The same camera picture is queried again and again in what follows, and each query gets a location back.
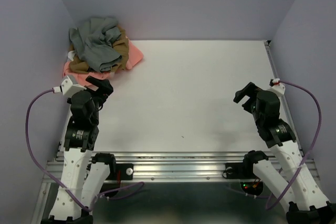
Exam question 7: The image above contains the tan brown skirt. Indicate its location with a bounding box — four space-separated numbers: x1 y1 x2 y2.
69 25 129 74

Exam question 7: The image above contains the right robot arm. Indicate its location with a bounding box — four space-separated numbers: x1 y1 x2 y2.
234 79 335 223

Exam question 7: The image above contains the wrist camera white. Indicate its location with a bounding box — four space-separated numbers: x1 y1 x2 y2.
52 75 86 98
268 78 286 97

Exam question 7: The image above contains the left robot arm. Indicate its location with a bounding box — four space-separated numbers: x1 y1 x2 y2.
41 76 117 223

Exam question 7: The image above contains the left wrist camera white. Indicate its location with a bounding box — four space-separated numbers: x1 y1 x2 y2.
52 75 86 98

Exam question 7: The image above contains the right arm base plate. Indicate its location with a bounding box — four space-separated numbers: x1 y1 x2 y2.
222 162 246 179

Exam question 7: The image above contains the grey pleated skirt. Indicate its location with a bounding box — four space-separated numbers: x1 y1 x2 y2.
69 17 122 72

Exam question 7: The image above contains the aluminium mounting rail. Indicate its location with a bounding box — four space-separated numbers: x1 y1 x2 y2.
41 152 320 184

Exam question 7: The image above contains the pink skirt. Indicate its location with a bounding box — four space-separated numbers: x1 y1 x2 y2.
63 40 144 87

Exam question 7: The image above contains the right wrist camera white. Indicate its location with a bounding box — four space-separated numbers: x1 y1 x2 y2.
268 78 286 97

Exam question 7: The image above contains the white garment under pile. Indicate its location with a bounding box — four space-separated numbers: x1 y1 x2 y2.
67 50 76 61

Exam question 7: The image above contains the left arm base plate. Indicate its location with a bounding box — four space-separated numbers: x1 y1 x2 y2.
106 163 134 181

